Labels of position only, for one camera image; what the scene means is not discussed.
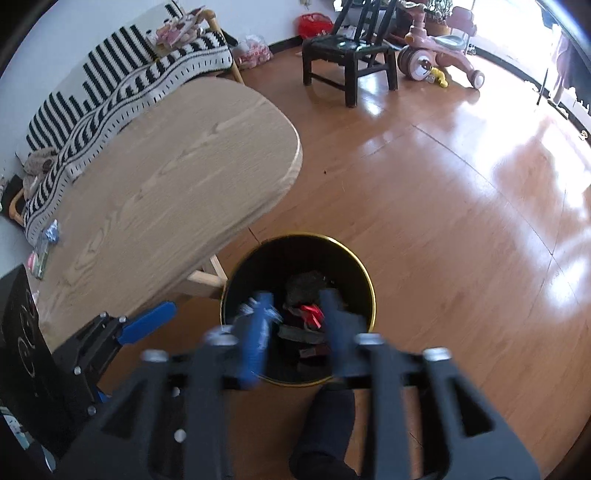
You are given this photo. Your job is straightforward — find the pink printed cushion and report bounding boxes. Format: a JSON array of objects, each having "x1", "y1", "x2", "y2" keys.
[{"x1": 154, "y1": 4, "x2": 206, "y2": 47}]

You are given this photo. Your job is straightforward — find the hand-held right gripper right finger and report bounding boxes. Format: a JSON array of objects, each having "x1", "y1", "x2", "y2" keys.
[{"x1": 321, "y1": 290, "x2": 541, "y2": 480}]

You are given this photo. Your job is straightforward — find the black wooden chair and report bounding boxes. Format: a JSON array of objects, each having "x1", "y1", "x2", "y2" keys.
[{"x1": 302, "y1": 0, "x2": 400, "y2": 108}]

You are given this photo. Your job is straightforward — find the dark crumpled wad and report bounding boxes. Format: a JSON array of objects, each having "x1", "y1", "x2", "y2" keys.
[{"x1": 284, "y1": 272, "x2": 334, "y2": 308}]

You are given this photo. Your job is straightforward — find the wooden sofa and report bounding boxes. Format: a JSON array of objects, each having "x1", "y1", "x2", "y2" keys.
[{"x1": 8, "y1": 2, "x2": 245, "y2": 245}]

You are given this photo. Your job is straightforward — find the person's dark-clad leg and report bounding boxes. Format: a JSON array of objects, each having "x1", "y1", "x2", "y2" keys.
[{"x1": 288, "y1": 383, "x2": 358, "y2": 480}]

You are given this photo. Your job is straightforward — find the blue and white wrapper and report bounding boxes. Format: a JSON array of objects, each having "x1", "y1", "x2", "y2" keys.
[{"x1": 41, "y1": 219, "x2": 63, "y2": 247}]

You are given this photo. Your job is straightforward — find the white and red plastic bag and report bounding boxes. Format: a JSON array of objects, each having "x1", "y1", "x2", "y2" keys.
[{"x1": 231, "y1": 34, "x2": 273, "y2": 70}]

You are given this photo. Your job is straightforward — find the pink tricycle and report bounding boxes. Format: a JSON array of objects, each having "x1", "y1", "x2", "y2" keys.
[{"x1": 397, "y1": 4, "x2": 488, "y2": 90}]

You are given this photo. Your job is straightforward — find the black bin with gold rim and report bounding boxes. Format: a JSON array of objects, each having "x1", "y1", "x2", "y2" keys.
[{"x1": 221, "y1": 233, "x2": 376, "y2": 386}]

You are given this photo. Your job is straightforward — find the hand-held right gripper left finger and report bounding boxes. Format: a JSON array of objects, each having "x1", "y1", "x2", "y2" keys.
[{"x1": 60, "y1": 291, "x2": 278, "y2": 480}]

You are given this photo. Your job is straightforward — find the black and white striped blanket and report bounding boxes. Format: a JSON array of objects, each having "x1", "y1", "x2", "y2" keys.
[{"x1": 21, "y1": 2, "x2": 234, "y2": 245}]

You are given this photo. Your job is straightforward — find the patterned curtain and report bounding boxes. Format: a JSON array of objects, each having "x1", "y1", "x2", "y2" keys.
[{"x1": 551, "y1": 28, "x2": 585, "y2": 104}]

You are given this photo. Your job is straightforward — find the wooden table leg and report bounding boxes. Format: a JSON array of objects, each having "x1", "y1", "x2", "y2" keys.
[{"x1": 185, "y1": 256, "x2": 229, "y2": 301}]

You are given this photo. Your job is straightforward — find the green potted plants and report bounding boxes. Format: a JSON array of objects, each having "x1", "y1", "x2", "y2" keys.
[{"x1": 422, "y1": 0, "x2": 455, "y2": 35}]

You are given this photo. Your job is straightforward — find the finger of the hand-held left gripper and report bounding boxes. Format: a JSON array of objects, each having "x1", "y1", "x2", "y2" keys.
[{"x1": 53, "y1": 302, "x2": 177, "y2": 407}]

